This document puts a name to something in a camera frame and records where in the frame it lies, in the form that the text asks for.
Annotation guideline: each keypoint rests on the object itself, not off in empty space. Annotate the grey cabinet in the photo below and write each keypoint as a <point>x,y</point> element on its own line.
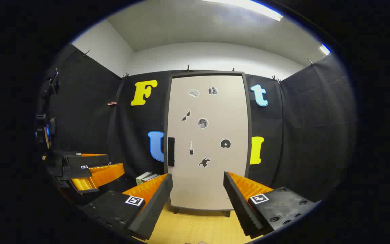
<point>208,73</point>

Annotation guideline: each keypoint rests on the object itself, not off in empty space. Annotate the beige cabinet door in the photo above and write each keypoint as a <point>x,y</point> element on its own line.
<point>212,176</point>

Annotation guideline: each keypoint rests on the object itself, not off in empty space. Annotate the black backdrop cloth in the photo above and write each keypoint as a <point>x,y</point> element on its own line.
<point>300,135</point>

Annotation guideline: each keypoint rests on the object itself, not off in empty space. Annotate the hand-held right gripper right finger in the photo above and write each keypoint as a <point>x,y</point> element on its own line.
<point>239,206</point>

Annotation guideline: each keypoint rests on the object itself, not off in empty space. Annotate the small ceiling light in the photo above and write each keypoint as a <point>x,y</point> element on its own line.
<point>324,49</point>

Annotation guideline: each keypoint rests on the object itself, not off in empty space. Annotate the long ceiling light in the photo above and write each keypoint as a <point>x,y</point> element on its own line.
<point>249,6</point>

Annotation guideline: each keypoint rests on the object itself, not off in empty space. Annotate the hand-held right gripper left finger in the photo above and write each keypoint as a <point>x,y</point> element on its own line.
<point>159,203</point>

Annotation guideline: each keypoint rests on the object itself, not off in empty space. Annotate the light green book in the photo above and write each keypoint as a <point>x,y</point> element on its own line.
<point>142,177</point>

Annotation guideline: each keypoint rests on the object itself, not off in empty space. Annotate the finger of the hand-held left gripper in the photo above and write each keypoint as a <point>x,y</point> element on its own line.
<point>86,160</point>
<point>96,176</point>

